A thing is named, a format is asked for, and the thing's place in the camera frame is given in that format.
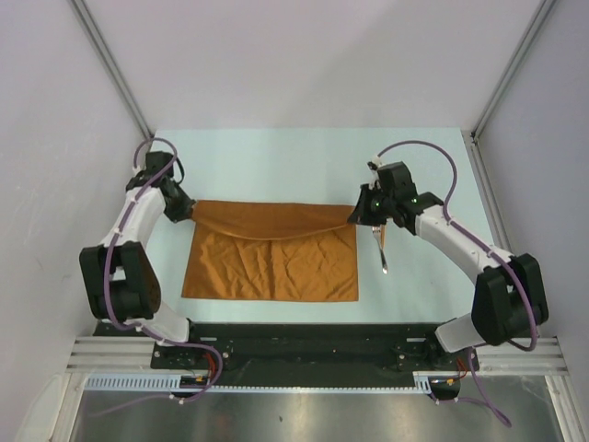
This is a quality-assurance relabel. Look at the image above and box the orange-brown cloth napkin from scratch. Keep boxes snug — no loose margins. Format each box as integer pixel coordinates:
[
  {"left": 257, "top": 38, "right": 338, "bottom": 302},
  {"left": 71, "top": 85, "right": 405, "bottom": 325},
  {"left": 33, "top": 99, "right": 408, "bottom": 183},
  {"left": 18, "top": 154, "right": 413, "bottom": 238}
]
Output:
[{"left": 181, "top": 200, "right": 360, "bottom": 303}]

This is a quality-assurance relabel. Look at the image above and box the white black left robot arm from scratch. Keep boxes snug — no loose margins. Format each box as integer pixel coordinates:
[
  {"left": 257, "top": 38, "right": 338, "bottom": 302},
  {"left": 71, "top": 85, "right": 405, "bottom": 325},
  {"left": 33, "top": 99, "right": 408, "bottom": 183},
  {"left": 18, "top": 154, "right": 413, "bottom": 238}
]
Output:
[{"left": 79, "top": 151, "right": 203, "bottom": 368}]

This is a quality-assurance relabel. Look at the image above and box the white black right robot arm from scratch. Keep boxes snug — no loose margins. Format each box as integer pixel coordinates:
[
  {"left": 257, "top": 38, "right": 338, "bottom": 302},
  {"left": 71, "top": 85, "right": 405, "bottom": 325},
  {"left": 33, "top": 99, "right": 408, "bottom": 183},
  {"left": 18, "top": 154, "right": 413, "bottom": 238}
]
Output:
[{"left": 348, "top": 159, "right": 549, "bottom": 369}]

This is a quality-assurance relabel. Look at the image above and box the orange plastic spoon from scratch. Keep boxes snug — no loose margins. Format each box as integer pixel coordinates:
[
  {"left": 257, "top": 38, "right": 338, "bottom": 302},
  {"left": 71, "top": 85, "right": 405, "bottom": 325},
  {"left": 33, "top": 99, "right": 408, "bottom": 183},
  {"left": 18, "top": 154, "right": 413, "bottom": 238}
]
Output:
[{"left": 379, "top": 224, "right": 387, "bottom": 250}]

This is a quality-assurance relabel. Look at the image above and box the silver metal fork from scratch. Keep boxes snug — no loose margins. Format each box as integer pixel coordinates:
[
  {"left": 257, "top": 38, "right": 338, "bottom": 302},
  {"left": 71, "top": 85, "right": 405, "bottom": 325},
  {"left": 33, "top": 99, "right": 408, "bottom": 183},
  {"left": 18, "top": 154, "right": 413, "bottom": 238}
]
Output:
[{"left": 372, "top": 225, "right": 388, "bottom": 274}]

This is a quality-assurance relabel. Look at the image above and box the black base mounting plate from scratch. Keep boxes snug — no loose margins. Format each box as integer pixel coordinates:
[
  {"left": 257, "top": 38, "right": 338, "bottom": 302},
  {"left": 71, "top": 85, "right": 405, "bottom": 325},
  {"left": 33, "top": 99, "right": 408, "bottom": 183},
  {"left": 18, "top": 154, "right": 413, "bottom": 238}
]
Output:
[{"left": 134, "top": 323, "right": 485, "bottom": 404}]

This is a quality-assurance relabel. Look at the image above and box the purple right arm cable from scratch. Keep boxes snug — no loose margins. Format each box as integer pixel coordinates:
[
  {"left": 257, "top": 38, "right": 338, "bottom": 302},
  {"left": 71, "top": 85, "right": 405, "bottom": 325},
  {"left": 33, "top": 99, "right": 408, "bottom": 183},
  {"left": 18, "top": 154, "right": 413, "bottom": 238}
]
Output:
[{"left": 367, "top": 140, "right": 539, "bottom": 427}]

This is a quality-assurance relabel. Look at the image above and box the right aluminium side rail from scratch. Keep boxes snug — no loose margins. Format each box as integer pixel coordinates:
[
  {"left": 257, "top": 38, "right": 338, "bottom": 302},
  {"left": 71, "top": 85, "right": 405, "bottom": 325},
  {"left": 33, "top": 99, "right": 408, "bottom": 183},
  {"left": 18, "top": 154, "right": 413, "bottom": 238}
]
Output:
[{"left": 461, "top": 131, "right": 515, "bottom": 251}]

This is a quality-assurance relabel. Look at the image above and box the aluminium front frame rail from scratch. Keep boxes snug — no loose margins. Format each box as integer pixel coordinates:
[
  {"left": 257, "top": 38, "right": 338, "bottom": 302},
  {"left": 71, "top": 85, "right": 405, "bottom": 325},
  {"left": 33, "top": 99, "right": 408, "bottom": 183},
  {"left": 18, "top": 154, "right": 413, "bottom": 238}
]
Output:
[{"left": 67, "top": 336, "right": 569, "bottom": 376}]

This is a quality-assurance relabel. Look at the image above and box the white slotted cable duct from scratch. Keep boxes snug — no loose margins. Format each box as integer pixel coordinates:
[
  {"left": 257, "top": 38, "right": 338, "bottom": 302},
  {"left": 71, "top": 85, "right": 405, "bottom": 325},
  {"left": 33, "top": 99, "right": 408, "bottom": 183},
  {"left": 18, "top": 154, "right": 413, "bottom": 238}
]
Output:
[{"left": 84, "top": 373, "right": 432, "bottom": 395}]

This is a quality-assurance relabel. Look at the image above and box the left aluminium corner post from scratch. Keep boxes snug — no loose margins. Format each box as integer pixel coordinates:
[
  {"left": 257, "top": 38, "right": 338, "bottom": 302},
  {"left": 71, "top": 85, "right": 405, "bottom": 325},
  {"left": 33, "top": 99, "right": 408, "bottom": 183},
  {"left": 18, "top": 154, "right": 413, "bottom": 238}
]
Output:
[{"left": 67, "top": 0, "right": 154, "bottom": 138}]

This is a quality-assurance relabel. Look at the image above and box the aluminium corner post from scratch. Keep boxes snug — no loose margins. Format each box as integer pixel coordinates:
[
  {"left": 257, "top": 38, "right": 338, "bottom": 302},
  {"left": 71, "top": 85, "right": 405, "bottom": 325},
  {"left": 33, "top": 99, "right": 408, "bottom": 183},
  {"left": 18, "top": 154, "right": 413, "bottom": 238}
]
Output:
[
  {"left": 469, "top": 0, "right": 560, "bottom": 143},
  {"left": 67, "top": 0, "right": 154, "bottom": 138}
]

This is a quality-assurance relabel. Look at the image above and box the right aluminium corner post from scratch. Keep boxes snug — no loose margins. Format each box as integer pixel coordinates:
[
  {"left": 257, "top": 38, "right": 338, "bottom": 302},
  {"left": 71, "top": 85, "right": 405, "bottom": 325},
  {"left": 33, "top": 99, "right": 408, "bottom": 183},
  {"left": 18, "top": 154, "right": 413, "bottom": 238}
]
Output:
[{"left": 469, "top": 0, "right": 560, "bottom": 143}]

